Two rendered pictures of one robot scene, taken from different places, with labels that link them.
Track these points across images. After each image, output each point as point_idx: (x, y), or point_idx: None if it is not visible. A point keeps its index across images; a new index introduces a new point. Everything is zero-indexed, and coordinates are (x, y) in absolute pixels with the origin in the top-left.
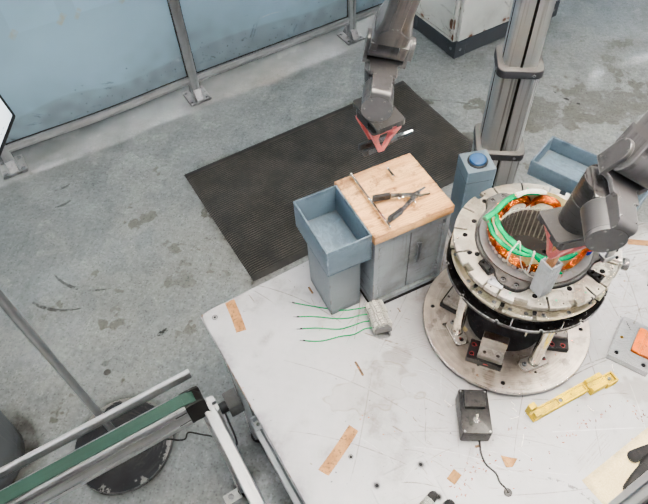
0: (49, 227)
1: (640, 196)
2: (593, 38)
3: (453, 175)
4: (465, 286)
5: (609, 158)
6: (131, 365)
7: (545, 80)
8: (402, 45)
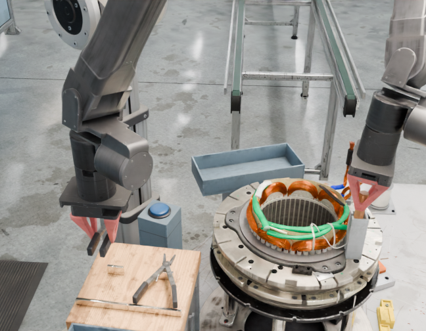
0: None
1: (285, 161)
2: (32, 135)
3: (25, 297)
4: (286, 309)
5: (398, 72)
6: None
7: (26, 180)
8: (127, 85)
